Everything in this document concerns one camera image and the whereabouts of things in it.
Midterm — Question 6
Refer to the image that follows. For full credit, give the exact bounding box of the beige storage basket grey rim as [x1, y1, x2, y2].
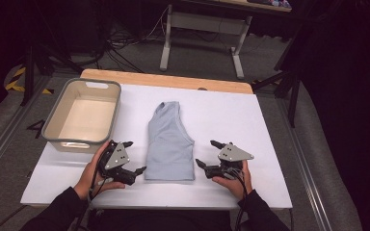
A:
[41, 77, 122, 154]

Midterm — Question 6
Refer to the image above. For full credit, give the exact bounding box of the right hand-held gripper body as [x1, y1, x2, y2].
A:
[205, 142, 255, 180]

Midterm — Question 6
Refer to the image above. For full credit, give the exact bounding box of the person's left hand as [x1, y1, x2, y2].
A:
[73, 140, 126, 201]

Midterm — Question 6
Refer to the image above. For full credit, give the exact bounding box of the left hand-held gripper cable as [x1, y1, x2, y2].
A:
[76, 153, 110, 231]

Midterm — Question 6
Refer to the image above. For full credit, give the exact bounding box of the person's torso in dark clothing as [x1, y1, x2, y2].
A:
[88, 208, 239, 231]

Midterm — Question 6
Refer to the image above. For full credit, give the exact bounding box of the person's right hand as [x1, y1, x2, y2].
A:
[211, 160, 254, 201]

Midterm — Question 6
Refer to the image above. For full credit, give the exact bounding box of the black tripod stand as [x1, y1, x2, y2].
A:
[20, 44, 85, 107]
[251, 28, 303, 128]

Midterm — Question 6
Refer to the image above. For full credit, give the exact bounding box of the right hand-held gripper cable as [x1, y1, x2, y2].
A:
[234, 169, 251, 231]

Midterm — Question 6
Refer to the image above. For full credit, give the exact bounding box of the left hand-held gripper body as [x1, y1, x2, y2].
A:
[96, 140, 137, 187]

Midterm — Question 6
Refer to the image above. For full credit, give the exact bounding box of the bundle of floor cables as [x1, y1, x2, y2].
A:
[86, 6, 172, 73]

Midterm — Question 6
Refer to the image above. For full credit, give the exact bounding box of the hand-held gripper cable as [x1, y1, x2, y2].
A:
[76, 153, 110, 231]
[234, 169, 251, 231]

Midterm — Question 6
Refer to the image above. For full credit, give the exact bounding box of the metal floor rail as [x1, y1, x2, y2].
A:
[276, 95, 335, 231]
[0, 76, 46, 187]

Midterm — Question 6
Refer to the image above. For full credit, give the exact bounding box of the light blue tank top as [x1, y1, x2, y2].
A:
[144, 100, 197, 182]

